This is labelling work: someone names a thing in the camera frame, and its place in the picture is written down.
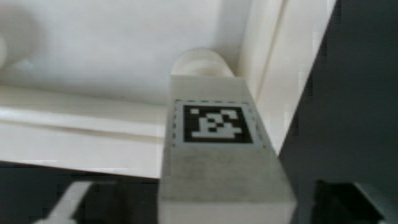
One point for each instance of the white table leg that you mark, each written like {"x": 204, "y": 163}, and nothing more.
{"x": 224, "y": 186}

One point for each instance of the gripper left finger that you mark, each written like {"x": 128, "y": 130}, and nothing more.
{"x": 66, "y": 206}

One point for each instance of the white U-shaped obstacle fence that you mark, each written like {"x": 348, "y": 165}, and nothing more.
{"x": 98, "y": 134}

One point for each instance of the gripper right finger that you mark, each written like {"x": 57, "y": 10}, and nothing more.
{"x": 382, "y": 203}

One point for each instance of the white square table top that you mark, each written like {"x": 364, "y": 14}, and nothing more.
{"x": 94, "y": 46}

